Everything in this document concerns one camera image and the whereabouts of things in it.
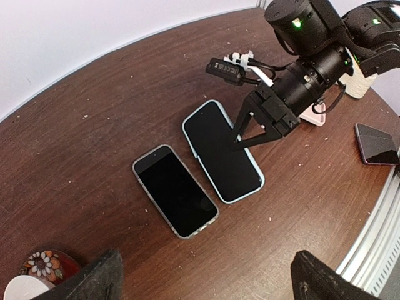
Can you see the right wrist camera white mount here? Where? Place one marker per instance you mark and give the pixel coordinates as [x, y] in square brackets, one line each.
[239, 69]

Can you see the pink edged smartphone bottom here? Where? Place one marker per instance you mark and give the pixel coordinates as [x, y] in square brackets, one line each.
[389, 158]

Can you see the cream ribbed mug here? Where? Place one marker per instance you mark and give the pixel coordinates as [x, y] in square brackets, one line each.
[357, 85]

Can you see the red floral saucer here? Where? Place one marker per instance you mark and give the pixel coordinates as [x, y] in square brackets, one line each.
[50, 265]

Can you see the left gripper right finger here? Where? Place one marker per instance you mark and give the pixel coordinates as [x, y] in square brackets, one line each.
[312, 279]

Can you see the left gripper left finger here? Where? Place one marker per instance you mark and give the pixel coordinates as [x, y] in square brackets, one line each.
[101, 279]

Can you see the front aluminium rail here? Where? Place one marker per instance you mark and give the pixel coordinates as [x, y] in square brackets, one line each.
[373, 256]

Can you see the pink phone case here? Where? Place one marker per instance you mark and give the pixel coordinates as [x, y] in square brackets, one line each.
[316, 119]

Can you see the white bowl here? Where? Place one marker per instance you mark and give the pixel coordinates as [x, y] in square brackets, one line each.
[26, 287]

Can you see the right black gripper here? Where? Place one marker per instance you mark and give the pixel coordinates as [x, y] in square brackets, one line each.
[301, 83]

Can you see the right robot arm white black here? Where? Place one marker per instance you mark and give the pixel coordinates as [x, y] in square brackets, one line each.
[327, 46]

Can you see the clear magsafe phone case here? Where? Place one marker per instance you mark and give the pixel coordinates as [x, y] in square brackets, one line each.
[175, 190]

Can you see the light blue phone case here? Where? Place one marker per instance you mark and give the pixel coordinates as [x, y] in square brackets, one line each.
[223, 151]

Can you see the dark smartphone lower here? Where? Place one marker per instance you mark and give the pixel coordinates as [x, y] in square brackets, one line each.
[373, 141]

